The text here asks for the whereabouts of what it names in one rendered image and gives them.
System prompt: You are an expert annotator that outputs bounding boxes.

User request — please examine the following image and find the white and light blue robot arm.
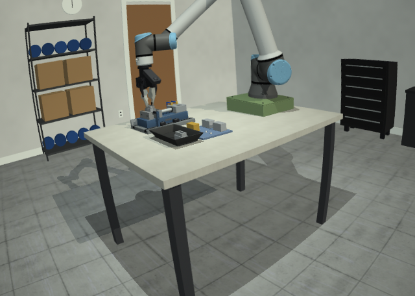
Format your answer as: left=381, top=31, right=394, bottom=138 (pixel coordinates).
left=134, top=0, right=292, bottom=99

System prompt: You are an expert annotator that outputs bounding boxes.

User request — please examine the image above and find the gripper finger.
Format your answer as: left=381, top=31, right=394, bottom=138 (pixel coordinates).
left=148, top=84, right=157, bottom=105
left=140, top=83, right=148, bottom=108

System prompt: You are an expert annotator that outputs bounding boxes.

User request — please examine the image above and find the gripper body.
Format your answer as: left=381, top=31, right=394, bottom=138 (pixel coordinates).
left=136, top=65, right=153, bottom=88

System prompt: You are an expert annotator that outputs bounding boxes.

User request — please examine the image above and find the yellow rectangular block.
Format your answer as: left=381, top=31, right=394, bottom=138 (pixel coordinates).
left=187, top=122, right=200, bottom=131

